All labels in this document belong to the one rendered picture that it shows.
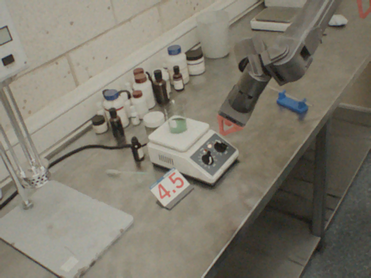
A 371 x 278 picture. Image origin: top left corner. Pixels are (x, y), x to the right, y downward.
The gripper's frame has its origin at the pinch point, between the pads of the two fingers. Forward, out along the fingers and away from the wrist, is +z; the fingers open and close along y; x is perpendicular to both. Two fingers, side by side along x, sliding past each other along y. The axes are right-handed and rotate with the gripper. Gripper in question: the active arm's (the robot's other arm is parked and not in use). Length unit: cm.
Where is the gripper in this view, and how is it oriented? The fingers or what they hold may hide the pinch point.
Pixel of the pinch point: (225, 127)
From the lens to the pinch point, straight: 101.4
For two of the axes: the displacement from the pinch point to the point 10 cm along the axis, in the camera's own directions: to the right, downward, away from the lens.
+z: -2.8, 5.8, 7.7
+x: 8.7, 4.9, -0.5
